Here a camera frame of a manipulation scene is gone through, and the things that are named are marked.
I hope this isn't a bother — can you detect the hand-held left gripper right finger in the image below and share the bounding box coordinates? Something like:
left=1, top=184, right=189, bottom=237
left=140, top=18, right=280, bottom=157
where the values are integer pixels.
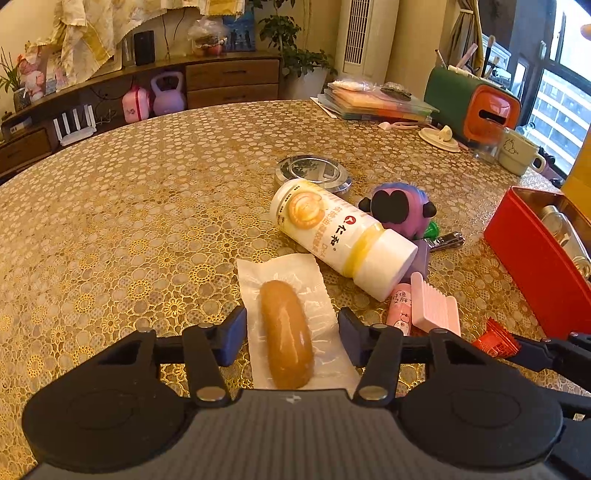
left=338, top=308, right=509, bottom=409

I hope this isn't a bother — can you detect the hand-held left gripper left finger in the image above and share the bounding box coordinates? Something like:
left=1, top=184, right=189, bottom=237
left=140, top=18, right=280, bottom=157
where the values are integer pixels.
left=95, top=306, right=249, bottom=409

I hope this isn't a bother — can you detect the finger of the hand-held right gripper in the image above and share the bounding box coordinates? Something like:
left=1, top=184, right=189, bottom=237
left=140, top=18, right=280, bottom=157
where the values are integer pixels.
left=510, top=332, right=591, bottom=376
left=556, top=388, right=591, bottom=421

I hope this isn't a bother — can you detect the red snack packet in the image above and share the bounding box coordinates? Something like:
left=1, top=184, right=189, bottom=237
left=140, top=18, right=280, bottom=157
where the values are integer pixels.
left=472, top=318, right=517, bottom=360

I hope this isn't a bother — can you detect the bread roll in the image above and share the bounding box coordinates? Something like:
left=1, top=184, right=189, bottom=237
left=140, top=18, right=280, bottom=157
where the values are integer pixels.
left=235, top=253, right=362, bottom=391

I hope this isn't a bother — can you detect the red tin box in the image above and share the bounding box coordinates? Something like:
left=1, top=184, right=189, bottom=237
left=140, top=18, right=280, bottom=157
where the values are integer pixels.
left=482, top=186, right=591, bottom=340

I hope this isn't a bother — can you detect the white bottle with yellow label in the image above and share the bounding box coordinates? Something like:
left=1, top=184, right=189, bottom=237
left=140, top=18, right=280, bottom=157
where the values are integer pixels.
left=270, top=179, right=419, bottom=303

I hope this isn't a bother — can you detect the purple squishy toy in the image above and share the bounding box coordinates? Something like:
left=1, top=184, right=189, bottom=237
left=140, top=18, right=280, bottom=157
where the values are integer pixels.
left=358, top=181, right=438, bottom=240

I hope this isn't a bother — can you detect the round metal tin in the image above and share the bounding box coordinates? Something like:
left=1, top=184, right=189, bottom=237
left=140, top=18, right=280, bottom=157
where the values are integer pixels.
left=274, top=155, right=354, bottom=199

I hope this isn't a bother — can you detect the pink lip balm tube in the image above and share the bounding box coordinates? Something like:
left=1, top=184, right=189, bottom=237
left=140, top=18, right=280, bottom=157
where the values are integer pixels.
left=385, top=282, right=414, bottom=337

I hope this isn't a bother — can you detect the pink ribbed plastic holder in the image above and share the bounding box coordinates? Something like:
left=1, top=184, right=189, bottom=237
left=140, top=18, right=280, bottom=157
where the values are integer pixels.
left=410, top=271, right=462, bottom=337

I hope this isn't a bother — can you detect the small purple box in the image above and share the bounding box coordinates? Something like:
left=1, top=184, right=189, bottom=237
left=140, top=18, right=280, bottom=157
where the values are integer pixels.
left=413, top=239, right=431, bottom=282

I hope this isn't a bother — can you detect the glass jar with metal lid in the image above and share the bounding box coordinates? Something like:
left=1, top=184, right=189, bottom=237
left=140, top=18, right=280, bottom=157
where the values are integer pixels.
left=540, top=205, right=591, bottom=278

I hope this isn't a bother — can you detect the metal nail clipper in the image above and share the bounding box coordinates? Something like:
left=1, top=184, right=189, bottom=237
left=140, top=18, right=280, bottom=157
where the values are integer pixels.
left=427, top=232, right=465, bottom=252

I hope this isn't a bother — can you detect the pale green mug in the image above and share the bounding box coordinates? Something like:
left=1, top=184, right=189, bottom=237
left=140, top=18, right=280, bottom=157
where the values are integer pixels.
left=497, top=128, right=547, bottom=177

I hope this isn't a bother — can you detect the clear drinking glass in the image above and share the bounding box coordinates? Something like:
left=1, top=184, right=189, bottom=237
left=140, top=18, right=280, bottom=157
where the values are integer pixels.
left=472, top=117, right=502, bottom=163

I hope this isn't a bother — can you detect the white lid with duck knob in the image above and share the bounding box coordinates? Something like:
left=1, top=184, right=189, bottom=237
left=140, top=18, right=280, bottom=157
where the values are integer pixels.
left=419, top=124, right=461, bottom=153

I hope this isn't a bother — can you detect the stack of coloured folders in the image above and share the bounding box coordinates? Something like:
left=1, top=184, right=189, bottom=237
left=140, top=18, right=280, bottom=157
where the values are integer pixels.
left=310, top=83, right=440, bottom=123

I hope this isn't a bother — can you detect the purple kettlebell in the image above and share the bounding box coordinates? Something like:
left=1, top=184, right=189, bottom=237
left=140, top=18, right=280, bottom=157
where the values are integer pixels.
left=150, top=71, right=186, bottom=116

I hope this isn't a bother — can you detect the pink toy case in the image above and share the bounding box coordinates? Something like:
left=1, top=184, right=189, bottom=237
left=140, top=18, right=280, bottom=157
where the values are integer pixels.
left=122, top=85, right=152, bottom=123

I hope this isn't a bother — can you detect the white stuffed plastic bag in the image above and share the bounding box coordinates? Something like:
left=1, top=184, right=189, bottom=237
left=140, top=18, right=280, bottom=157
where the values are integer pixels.
left=328, top=79, right=384, bottom=93

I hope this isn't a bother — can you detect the dark stuffed plastic bag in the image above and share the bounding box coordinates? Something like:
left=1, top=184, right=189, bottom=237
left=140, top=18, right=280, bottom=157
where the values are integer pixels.
left=381, top=82, right=413, bottom=100

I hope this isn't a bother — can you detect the wooden cabinet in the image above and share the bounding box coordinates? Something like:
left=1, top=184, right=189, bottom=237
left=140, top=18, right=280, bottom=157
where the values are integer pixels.
left=0, top=51, right=282, bottom=181

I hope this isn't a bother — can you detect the white plant pot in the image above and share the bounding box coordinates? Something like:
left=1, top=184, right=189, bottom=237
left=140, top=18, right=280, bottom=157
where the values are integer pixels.
left=284, top=65, right=328, bottom=100

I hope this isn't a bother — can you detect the white router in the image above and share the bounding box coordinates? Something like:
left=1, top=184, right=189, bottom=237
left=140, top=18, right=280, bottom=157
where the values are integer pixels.
left=52, top=105, right=98, bottom=147

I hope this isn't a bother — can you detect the green and orange tissue box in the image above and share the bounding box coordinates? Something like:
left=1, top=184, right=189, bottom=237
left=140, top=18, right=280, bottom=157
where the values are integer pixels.
left=423, top=66, right=522, bottom=144

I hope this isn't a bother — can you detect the green potted plant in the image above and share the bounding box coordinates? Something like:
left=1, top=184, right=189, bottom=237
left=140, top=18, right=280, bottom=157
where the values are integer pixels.
left=249, top=0, right=338, bottom=79

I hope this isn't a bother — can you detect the clear bag of fruit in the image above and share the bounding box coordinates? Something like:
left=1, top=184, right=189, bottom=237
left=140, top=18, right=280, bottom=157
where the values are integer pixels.
left=187, top=18, right=230, bottom=58

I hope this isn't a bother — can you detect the black speaker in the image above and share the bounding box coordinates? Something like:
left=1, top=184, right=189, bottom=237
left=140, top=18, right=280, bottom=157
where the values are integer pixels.
left=134, top=30, right=156, bottom=66

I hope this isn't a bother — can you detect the white standing air conditioner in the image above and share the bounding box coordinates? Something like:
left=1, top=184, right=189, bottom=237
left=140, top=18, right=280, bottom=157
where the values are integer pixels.
left=338, top=0, right=400, bottom=86

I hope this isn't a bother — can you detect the blue photo poster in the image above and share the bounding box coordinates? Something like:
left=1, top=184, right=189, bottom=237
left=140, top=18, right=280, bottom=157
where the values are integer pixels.
left=223, top=7, right=257, bottom=51

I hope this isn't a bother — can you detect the small plant in vase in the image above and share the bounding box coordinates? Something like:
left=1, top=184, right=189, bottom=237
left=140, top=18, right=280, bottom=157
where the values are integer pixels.
left=0, top=46, right=31, bottom=114

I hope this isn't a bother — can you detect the beige curtain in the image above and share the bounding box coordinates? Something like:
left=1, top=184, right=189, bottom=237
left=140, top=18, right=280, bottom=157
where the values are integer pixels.
left=448, top=0, right=483, bottom=70

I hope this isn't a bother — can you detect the cream lace cloth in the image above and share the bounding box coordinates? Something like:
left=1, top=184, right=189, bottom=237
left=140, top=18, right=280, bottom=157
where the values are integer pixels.
left=51, top=0, right=245, bottom=77

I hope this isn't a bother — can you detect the black handled makeup brush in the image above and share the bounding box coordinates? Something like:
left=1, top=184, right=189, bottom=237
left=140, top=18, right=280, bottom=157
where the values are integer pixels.
left=481, top=34, right=496, bottom=77

